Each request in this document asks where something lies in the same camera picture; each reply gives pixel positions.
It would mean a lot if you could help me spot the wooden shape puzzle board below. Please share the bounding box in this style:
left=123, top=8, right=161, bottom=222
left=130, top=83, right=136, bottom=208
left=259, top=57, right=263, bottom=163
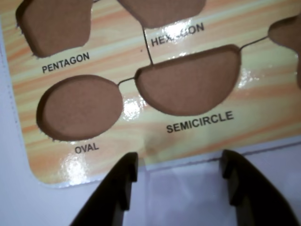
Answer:
left=0, top=0, right=301, bottom=190

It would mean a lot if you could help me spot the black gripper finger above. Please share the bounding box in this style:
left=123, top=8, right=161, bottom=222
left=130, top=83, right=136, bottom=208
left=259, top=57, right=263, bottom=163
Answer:
left=222, top=149, right=300, bottom=226
left=69, top=152, right=138, bottom=226

